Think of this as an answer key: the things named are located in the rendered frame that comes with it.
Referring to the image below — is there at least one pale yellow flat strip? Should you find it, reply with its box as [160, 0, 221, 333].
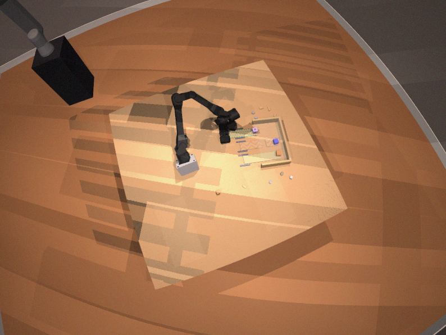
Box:
[243, 153, 261, 164]

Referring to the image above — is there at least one brown open-top box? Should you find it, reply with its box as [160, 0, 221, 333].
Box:
[252, 116, 292, 168]

